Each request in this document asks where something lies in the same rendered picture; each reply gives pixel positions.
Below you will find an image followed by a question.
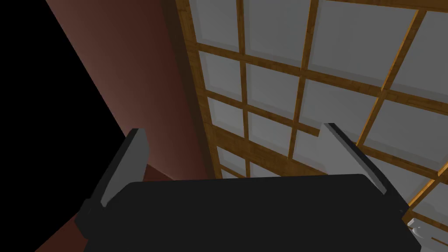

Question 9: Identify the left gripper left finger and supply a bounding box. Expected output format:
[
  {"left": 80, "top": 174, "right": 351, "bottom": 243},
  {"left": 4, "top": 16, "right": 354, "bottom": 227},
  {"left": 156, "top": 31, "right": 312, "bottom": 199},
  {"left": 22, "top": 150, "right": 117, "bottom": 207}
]
[{"left": 74, "top": 127, "right": 151, "bottom": 239}]

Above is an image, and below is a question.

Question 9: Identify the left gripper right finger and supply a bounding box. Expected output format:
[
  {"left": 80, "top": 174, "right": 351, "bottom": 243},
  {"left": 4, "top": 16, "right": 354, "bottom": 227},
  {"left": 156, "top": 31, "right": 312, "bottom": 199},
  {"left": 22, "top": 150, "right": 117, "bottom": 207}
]
[{"left": 318, "top": 122, "right": 410, "bottom": 215}]

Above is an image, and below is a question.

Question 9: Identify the wooden door with glass panes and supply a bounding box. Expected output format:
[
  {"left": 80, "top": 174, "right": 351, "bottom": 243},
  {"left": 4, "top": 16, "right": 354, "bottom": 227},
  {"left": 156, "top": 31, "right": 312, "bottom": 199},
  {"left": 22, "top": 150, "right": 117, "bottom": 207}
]
[{"left": 174, "top": 0, "right": 448, "bottom": 252}]

